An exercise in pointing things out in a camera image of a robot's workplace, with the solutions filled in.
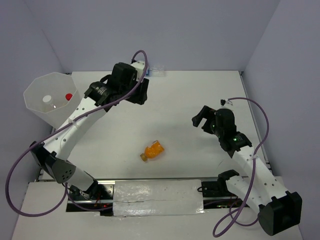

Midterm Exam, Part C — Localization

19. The white foil cover sheet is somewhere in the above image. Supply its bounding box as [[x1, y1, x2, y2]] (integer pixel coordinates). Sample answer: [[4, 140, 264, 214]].
[[112, 179, 204, 217]]

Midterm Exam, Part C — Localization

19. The clear bottle blue label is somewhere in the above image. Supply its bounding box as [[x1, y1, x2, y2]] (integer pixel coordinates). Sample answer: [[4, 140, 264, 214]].
[[145, 65, 166, 77]]

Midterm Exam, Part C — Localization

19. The translucent white bin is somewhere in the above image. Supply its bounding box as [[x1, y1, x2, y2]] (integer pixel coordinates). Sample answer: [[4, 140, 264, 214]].
[[23, 72, 81, 129]]

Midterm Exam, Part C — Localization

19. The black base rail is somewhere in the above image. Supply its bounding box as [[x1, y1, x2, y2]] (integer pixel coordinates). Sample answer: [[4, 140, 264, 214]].
[[66, 178, 242, 217]]

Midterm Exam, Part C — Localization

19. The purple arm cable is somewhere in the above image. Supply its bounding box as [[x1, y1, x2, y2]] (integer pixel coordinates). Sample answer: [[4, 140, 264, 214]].
[[203, 97, 270, 238], [4, 49, 150, 217]]

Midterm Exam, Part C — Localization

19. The clear bottle red cap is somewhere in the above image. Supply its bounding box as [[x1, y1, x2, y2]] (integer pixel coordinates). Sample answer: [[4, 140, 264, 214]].
[[65, 93, 73, 101]]

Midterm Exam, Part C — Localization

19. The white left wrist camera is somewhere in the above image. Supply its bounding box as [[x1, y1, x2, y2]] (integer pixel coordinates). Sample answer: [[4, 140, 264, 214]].
[[130, 60, 146, 80]]

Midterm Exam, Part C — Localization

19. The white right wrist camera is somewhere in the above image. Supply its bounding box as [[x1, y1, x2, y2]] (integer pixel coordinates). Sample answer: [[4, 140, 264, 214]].
[[220, 99, 233, 107]]

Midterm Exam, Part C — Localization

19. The orange juice bottle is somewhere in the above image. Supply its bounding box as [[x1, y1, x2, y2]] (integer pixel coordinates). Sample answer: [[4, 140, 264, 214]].
[[140, 140, 165, 162]]

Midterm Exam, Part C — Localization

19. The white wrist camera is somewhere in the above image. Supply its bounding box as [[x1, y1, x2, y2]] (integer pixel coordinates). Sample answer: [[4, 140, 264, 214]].
[[130, 60, 146, 80], [220, 99, 233, 107]]

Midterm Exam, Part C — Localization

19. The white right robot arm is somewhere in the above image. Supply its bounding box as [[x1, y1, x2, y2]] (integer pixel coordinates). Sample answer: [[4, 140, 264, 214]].
[[191, 105, 303, 236]]

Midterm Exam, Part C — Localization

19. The clear bottle white label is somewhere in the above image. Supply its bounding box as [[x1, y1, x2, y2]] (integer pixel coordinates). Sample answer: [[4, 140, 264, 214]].
[[42, 95, 57, 109]]

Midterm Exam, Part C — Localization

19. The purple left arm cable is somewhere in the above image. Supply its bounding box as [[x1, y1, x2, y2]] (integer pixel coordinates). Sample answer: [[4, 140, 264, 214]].
[[4, 49, 150, 217]]

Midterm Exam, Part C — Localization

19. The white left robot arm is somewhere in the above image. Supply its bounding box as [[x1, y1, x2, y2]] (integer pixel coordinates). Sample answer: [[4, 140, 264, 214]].
[[31, 60, 149, 200]]

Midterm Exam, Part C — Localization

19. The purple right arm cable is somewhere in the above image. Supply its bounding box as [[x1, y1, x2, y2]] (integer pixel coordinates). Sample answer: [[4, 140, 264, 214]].
[[203, 97, 270, 238]]

